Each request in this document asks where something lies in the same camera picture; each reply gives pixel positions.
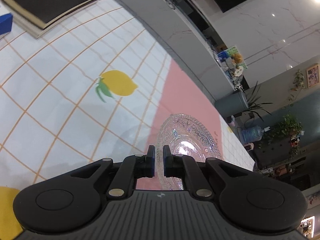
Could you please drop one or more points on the potted green plant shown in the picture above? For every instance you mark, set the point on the potted green plant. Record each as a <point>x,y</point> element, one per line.
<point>253,106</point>

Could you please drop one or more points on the clear glass plate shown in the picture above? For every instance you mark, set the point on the clear glass plate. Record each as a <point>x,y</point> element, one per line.
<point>184,135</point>

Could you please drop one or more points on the lemon print tablecloth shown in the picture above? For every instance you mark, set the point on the lemon print tablecloth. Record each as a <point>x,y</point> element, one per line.
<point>80,93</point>

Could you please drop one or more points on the blue water jug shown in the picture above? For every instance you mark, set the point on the blue water jug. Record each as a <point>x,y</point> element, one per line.
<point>252,134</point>

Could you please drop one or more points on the pink table runner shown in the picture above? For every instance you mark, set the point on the pink table runner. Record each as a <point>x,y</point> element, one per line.
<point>181,95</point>

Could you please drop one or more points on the white tv cabinet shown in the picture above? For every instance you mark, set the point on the white tv cabinet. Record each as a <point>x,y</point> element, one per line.
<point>184,43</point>

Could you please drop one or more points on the white and blue box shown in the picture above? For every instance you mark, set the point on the white and blue box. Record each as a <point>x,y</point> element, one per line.
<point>5,24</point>

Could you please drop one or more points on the black notebook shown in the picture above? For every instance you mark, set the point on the black notebook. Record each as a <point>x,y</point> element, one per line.
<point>39,16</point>

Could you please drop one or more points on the teddy bear toy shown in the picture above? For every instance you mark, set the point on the teddy bear toy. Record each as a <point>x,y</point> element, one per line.
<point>237,58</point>

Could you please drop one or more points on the grey trash bin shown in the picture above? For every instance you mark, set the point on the grey trash bin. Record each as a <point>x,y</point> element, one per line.
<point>232,104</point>

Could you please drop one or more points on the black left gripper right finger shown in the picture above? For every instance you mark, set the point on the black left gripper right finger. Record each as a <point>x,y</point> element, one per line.
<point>186,168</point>

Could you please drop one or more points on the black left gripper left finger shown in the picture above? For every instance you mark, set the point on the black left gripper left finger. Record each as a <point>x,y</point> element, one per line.
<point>131,169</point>

